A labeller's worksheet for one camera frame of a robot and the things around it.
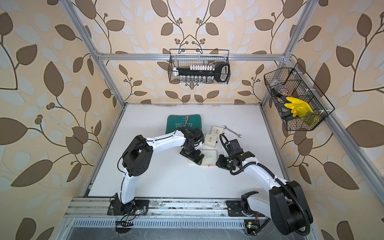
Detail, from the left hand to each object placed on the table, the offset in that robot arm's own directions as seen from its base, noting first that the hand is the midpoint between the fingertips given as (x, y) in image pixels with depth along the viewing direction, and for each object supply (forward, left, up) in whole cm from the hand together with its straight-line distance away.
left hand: (194, 157), depth 89 cm
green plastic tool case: (+27, +14, 0) cm, 30 cm away
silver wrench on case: (+28, +6, +3) cm, 29 cm away
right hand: (-4, -14, 0) cm, 15 cm away
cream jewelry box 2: (+12, -11, 0) cm, 16 cm away
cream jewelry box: (-1, -10, -1) cm, 10 cm away
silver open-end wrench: (+18, -31, -2) cm, 36 cm away
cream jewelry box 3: (+20, -15, 0) cm, 25 cm away
